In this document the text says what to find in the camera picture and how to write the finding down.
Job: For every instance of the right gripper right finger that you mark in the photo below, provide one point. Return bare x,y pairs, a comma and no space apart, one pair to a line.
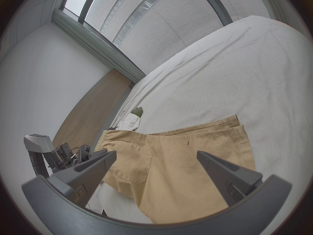
234,180

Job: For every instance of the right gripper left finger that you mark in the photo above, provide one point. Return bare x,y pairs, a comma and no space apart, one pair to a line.
80,180

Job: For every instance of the tan shorts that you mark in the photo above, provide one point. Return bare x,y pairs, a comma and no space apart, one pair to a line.
176,175

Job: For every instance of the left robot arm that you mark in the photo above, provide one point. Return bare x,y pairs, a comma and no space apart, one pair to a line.
39,142

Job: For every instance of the dark brown garment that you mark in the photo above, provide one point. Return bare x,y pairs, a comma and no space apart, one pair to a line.
113,128

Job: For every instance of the white garment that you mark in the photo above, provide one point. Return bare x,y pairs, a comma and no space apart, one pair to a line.
129,122

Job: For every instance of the green garment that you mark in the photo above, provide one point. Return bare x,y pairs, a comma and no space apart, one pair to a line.
137,111

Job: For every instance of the grey curtain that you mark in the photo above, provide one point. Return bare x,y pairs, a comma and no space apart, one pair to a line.
97,43

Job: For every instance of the window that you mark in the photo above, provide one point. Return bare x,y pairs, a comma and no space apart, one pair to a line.
171,11

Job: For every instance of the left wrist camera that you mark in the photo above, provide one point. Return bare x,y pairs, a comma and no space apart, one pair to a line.
84,152

